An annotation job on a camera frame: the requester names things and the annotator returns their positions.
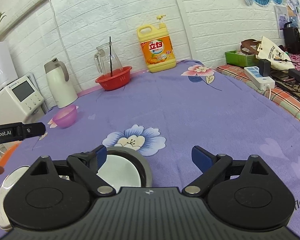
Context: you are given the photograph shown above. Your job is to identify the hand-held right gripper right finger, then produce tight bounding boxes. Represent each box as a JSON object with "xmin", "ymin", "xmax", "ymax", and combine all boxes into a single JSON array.
[{"xmin": 182, "ymin": 145, "xmax": 272, "ymax": 197}]

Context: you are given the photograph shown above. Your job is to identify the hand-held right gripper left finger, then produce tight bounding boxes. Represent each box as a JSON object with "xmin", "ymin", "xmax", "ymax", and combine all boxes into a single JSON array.
[{"xmin": 30, "ymin": 145, "xmax": 117, "ymax": 197}]

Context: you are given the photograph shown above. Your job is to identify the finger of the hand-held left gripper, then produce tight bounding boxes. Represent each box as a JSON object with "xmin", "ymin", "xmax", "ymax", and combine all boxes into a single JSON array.
[{"xmin": 24, "ymin": 122, "xmax": 46, "ymax": 138}]

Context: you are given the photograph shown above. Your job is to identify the grey metal bowl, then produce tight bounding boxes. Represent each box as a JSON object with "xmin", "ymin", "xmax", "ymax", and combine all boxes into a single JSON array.
[{"xmin": 106, "ymin": 147, "xmax": 153, "ymax": 188}]

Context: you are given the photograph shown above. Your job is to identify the white printed plate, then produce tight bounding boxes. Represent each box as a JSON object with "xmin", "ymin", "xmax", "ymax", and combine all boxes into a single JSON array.
[{"xmin": 0, "ymin": 165, "xmax": 32, "ymax": 232}]

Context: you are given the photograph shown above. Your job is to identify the orange round object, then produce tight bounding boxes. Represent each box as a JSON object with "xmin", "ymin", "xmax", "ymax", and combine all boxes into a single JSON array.
[{"xmin": 0, "ymin": 141, "xmax": 22, "ymax": 167}]

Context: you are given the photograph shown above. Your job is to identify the white appliance with screen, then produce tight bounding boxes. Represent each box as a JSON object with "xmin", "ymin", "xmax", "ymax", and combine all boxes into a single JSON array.
[{"xmin": 0, "ymin": 73, "xmax": 47, "ymax": 127}]

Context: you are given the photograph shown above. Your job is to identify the purple plastic bowl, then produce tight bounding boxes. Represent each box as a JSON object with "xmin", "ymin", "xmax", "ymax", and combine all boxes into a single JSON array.
[{"xmin": 52, "ymin": 104, "xmax": 78, "ymax": 129}]

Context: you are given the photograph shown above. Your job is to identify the purple floral tablecloth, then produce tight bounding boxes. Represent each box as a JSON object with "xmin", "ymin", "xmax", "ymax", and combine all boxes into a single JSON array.
[{"xmin": 0, "ymin": 59, "xmax": 300, "ymax": 233}]

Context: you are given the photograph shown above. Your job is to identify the white thermos jug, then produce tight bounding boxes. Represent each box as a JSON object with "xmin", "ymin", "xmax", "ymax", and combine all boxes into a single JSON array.
[{"xmin": 44, "ymin": 57, "xmax": 78, "ymax": 109}]

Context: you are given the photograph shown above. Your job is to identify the red plastic basket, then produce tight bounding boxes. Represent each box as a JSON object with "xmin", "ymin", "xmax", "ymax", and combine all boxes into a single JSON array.
[{"xmin": 95, "ymin": 66, "xmax": 132, "ymax": 91}]

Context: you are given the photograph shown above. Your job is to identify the clear glass pitcher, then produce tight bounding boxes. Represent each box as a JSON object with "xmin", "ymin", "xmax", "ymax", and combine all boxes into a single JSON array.
[{"xmin": 94, "ymin": 42, "xmax": 123, "ymax": 75}]

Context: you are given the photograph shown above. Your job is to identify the white power strip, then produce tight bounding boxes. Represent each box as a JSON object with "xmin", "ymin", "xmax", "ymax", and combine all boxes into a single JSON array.
[{"xmin": 244, "ymin": 66, "xmax": 275, "ymax": 90}]

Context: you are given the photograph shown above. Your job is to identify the plaid cloth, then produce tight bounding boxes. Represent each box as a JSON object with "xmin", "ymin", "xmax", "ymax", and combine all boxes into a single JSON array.
[{"xmin": 216, "ymin": 64, "xmax": 300, "ymax": 130}]

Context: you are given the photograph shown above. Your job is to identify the black stirring stick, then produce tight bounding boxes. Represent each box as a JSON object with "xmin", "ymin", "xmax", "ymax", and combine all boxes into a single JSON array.
[{"xmin": 109, "ymin": 36, "xmax": 114, "ymax": 77}]

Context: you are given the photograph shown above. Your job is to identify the green box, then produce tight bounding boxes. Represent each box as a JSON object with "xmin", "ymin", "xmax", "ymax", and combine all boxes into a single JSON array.
[{"xmin": 224, "ymin": 50, "xmax": 260, "ymax": 68}]

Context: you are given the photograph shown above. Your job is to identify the black plug adapter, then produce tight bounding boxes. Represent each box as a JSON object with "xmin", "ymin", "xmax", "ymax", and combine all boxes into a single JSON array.
[{"xmin": 259, "ymin": 59, "xmax": 272, "ymax": 77}]

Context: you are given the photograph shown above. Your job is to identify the dark patterned cloth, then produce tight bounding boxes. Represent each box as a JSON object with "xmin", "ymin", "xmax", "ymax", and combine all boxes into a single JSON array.
[{"xmin": 272, "ymin": 77, "xmax": 300, "ymax": 103}]

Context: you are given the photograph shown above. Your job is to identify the yellow detergent bottle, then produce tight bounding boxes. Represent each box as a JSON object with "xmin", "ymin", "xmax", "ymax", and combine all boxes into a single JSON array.
[{"xmin": 136, "ymin": 14, "xmax": 177, "ymax": 73}]

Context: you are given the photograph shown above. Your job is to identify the cream tote bag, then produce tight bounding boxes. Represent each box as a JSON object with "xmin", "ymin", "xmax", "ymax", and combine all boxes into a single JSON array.
[{"xmin": 241, "ymin": 36, "xmax": 296, "ymax": 70}]

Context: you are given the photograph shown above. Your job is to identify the black speaker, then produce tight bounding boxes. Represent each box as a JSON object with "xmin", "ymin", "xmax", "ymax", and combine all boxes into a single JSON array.
[{"xmin": 283, "ymin": 22, "xmax": 300, "ymax": 54}]

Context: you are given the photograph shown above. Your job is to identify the white wall water purifier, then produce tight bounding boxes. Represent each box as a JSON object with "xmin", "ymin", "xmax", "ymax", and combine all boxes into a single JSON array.
[{"xmin": 0, "ymin": 41, "xmax": 18, "ymax": 100}]

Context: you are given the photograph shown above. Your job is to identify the white wall cable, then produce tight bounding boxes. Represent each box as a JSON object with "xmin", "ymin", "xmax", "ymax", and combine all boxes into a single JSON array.
[
  {"xmin": 168, "ymin": 0, "xmax": 193, "ymax": 60},
  {"xmin": 48, "ymin": 0, "xmax": 78, "ymax": 96}
]

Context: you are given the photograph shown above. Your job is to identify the wall poster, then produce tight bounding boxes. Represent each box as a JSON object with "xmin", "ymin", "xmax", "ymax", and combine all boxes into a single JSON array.
[{"xmin": 275, "ymin": 4, "xmax": 290, "ymax": 38}]

